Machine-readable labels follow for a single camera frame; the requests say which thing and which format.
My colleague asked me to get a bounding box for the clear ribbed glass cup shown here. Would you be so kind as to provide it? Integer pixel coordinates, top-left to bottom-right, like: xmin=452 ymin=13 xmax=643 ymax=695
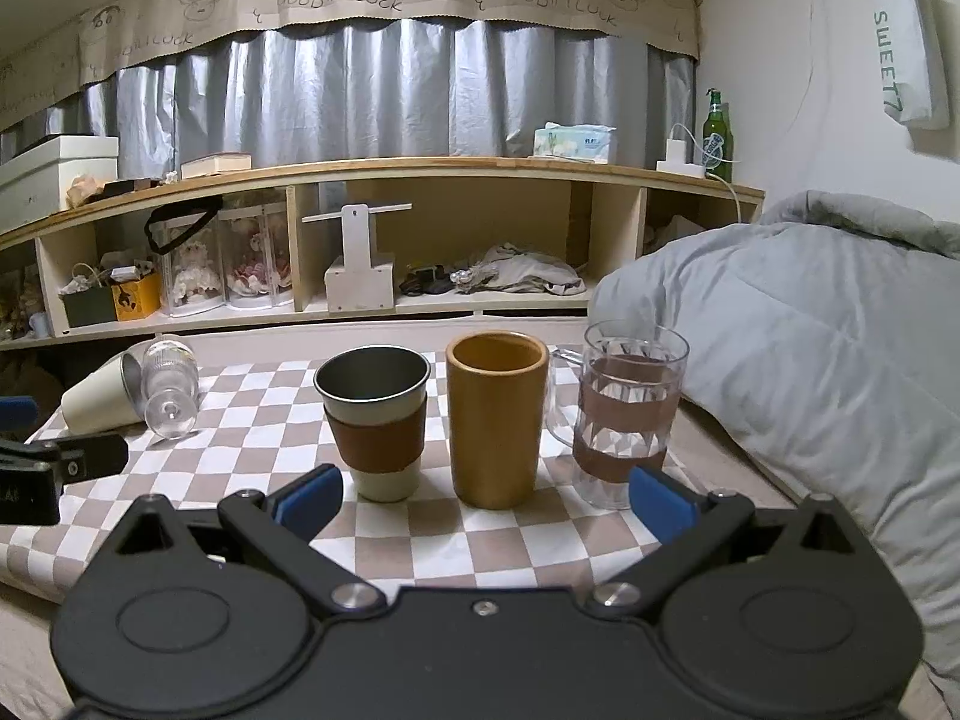
xmin=141 ymin=337 xmax=200 ymax=440

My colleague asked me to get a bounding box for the brown white checkered cloth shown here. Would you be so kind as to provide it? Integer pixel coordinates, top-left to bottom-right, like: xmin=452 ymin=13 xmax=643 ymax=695
xmin=0 ymin=349 xmax=722 ymax=610

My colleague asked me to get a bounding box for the white hanging bag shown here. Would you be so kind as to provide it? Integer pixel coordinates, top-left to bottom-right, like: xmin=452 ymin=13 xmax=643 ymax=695
xmin=868 ymin=0 xmax=950 ymax=129

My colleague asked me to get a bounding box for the grey clothes pile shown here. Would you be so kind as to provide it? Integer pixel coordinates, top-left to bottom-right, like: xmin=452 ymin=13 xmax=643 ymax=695
xmin=456 ymin=241 xmax=587 ymax=296

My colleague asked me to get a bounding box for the white wooden stand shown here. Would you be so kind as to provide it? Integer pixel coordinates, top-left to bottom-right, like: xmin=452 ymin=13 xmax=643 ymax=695
xmin=301 ymin=202 xmax=414 ymax=314

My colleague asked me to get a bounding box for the dark green box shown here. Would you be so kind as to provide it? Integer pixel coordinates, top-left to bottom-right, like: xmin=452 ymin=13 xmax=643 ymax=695
xmin=59 ymin=284 xmax=118 ymax=329

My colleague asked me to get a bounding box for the tissue pack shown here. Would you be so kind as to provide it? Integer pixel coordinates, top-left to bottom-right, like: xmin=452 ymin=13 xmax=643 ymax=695
xmin=532 ymin=121 xmax=618 ymax=164

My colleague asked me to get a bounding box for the grey curtain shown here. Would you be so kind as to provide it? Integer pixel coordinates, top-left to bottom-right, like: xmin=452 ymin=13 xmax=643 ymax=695
xmin=0 ymin=17 xmax=698 ymax=182

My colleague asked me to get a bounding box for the white storage box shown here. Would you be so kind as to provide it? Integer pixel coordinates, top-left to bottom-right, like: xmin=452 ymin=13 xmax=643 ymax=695
xmin=0 ymin=136 xmax=120 ymax=214

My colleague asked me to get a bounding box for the thick book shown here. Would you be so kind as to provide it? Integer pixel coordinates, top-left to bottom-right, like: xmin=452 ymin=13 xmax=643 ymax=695
xmin=179 ymin=152 xmax=253 ymax=180

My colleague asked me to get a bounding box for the green glass bottle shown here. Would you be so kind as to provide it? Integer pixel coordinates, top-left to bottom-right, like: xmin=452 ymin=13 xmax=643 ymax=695
xmin=701 ymin=88 xmax=733 ymax=170

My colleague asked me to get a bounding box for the clear doll display case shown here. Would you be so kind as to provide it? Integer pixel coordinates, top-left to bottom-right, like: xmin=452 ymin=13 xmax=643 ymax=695
xmin=145 ymin=198 xmax=227 ymax=317
xmin=220 ymin=190 xmax=296 ymax=311

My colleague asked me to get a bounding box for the white cable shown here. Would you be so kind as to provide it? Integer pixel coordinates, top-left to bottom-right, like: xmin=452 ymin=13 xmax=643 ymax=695
xmin=670 ymin=123 xmax=745 ymax=224

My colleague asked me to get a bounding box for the clear mug with brown sleeve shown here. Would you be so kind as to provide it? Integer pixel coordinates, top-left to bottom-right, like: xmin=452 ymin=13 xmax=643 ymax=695
xmin=544 ymin=319 xmax=690 ymax=509

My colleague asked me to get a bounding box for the grey duvet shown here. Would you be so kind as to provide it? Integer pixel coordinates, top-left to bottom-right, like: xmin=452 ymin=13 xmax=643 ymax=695
xmin=588 ymin=190 xmax=960 ymax=695

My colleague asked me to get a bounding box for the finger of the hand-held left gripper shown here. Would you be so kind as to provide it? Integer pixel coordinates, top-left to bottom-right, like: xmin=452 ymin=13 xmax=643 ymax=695
xmin=0 ymin=396 xmax=40 ymax=431
xmin=0 ymin=433 xmax=130 ymax=482

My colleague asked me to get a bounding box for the crumpled beige paper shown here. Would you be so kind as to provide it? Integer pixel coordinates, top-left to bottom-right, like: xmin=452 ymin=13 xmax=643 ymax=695
xmin=65 ymin=173 xmax=107 ymax=209

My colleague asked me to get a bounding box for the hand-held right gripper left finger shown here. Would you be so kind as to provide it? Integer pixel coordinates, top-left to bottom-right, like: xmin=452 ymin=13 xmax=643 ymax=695
xmin=112 ymin=465 xmax=387 ymax=622

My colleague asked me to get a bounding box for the small black item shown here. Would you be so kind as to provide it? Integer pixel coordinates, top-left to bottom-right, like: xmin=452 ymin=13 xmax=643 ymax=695
xmin=398 ymin=265 xmax=455 ymax=296

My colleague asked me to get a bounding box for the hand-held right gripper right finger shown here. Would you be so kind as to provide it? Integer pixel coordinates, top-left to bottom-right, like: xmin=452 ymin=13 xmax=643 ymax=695
xmin=589 ymin=465 xmax=863 ymax=620

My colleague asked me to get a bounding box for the yellow box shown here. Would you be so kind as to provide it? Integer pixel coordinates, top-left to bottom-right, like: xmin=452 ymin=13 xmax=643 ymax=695
xmin=110 ymin=273 xmax=163 ymax=323

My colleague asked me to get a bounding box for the ochre wooden cup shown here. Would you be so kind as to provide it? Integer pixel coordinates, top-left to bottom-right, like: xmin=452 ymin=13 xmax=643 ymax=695
xmin=445 ymin=331 xmax=553 ymax=510

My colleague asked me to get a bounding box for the steel cup with brown sleeve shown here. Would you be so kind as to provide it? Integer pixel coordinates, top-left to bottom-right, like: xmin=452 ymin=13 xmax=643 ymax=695
xmin=313 ymin=346 xmax=433 ymax=503

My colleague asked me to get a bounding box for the white power strip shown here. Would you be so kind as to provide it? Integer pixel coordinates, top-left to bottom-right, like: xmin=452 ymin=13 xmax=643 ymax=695
xmin=655 ymin=158 xmax=722 ymax=180

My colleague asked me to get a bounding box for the white cup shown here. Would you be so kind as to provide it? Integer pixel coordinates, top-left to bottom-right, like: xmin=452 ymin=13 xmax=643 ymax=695
xmin=61 ymin=351 xmax=151 ymax=436

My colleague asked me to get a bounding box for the wooden shelf unit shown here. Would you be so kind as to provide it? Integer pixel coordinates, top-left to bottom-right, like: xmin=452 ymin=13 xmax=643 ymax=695
xmin=0 ymin=156 xmax=767 ymax=352

